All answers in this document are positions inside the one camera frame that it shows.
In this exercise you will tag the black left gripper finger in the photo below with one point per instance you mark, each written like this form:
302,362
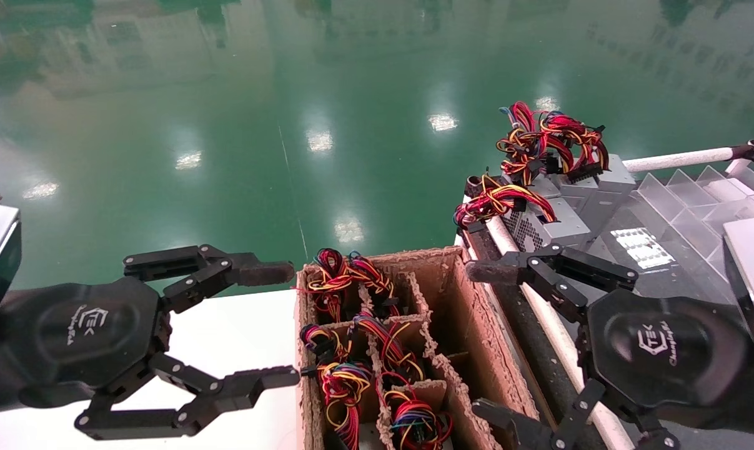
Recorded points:
227,390
208,265

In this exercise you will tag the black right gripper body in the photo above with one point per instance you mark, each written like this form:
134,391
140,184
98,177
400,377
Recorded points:
664,350

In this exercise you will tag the brown divided cardboard box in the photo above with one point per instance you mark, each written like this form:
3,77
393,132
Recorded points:
476,337

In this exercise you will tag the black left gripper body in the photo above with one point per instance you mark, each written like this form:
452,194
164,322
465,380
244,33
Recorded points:
83,331

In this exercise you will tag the clear acrylic divider tray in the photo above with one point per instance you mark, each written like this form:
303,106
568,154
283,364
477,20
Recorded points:
683,206

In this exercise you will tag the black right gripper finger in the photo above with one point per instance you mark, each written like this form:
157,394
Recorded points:
520,431
539,262

